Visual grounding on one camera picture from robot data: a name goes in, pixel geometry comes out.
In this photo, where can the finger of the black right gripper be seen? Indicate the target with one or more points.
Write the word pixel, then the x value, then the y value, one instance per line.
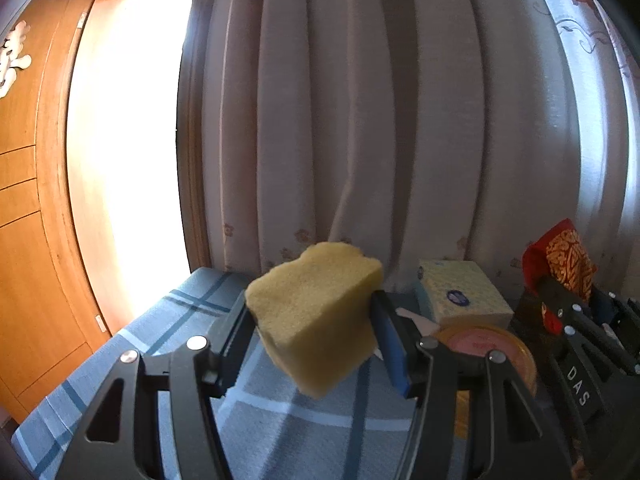
pixel 621 318
pixel 567 307

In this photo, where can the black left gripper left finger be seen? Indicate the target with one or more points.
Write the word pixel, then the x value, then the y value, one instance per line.
pixel 118 436

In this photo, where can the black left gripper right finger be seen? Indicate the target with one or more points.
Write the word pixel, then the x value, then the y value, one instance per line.
pixel 517 443

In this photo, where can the yellow sponge block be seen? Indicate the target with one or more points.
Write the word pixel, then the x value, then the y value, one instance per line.
pixel 313 314

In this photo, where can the round gold tin pink lid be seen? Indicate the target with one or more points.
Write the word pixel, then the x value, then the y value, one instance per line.
pixel 466 357

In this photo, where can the orange wooden cabinet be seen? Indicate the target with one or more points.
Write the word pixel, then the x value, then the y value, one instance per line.
pixel 91 232

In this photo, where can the yellow patterned tissue box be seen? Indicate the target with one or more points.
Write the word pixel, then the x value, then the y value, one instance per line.
pixel 452 292

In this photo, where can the beige floral curtain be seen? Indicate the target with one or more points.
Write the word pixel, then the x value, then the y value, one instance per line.
pixel 420 129

